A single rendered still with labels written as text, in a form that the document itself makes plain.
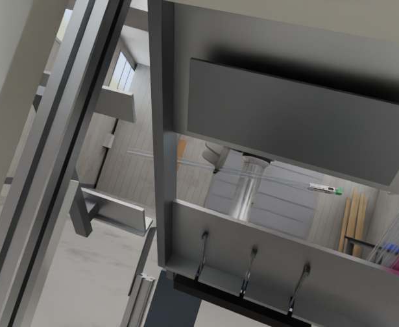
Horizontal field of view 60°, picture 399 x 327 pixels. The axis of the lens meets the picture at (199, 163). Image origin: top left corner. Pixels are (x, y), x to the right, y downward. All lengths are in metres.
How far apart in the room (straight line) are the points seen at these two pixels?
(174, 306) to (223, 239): 0.67
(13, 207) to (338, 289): 0.63
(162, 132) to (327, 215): 10.42
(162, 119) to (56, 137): 0.21
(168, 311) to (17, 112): 1.21
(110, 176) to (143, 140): 1.43
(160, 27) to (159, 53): 0.04
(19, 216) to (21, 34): 0.21
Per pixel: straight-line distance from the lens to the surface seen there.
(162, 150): 0.58
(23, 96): 0.26
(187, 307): 1.39
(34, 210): 0.38
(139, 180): 10.07
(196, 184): 10.39
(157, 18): 0.48
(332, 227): 10.97
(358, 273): 0.75
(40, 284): 0.96
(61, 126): 0.38
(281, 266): 0.77
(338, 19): 0.23
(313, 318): 0.85
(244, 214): 1.35
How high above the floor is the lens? 0.88
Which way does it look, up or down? 4 degrees up
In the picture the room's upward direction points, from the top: 17 degrees clockwise
